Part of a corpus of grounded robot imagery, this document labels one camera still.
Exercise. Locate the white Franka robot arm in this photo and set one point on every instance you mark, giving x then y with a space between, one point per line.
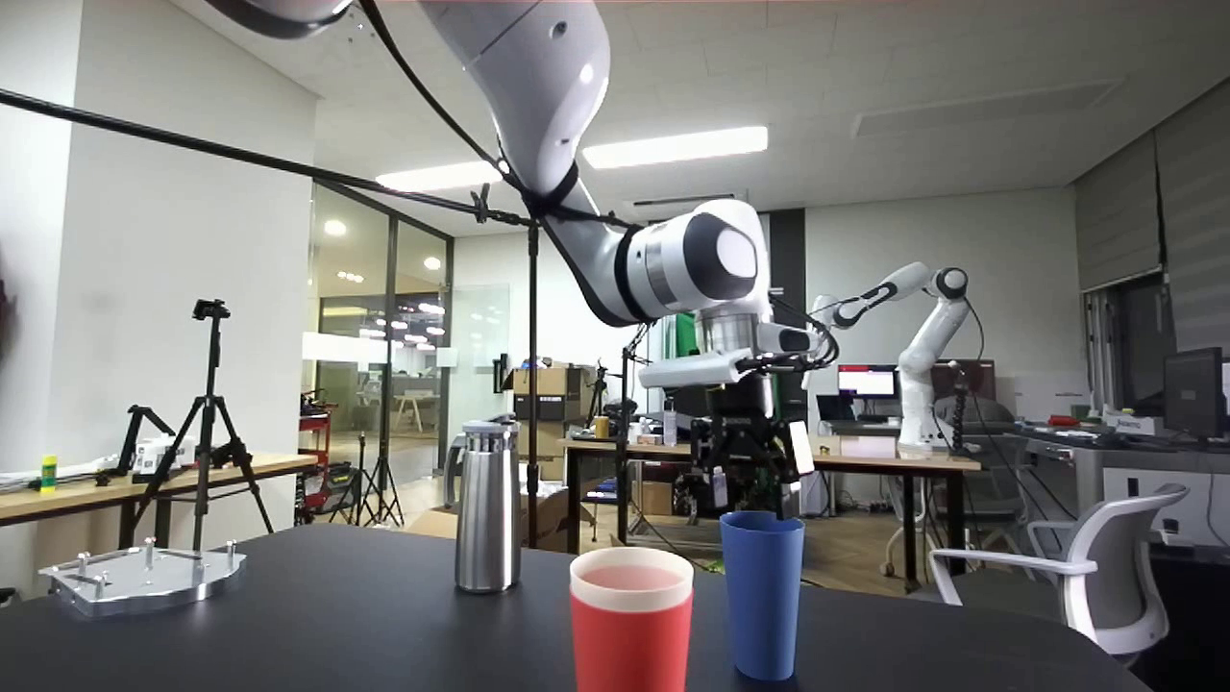
538 77

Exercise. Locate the clear plastic tray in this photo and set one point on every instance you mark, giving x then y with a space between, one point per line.
140 575

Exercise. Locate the small lit background screen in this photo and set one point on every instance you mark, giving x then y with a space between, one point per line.
870 384

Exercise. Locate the rectangular ceiling light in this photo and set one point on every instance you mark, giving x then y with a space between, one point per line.
674 149
445 180

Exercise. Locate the small black tripod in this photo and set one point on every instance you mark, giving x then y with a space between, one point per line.
136 435

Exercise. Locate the stacked brown cardboard box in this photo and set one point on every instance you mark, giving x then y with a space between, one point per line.
560 386

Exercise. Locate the orange plastic cup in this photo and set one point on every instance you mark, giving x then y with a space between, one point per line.
632 649

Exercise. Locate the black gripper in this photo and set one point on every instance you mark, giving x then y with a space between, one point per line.
743 423

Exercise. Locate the black camera tripod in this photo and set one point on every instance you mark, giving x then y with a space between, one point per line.
204 423

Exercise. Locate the black overhead boom pole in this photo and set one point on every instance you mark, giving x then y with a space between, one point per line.
192 143

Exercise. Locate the white office chair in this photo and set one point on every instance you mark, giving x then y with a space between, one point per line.
1101 577

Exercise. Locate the small green bottle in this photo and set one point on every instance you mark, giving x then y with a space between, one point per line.
47 472

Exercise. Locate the long wooden side table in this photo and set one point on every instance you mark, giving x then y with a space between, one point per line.
154 482

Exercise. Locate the black vertical stand pole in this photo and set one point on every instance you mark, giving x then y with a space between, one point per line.
530 386

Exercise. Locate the dark computer monitor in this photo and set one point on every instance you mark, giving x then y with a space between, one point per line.
1194 394

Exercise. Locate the wooden desk with black legs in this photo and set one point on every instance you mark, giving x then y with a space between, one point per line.
887 459

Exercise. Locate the blue plastic cup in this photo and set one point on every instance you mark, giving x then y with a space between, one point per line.
761 598

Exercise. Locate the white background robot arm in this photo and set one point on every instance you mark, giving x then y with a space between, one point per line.
928 349

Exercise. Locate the stainless steel thermos flask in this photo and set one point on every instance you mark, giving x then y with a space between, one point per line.
487 512

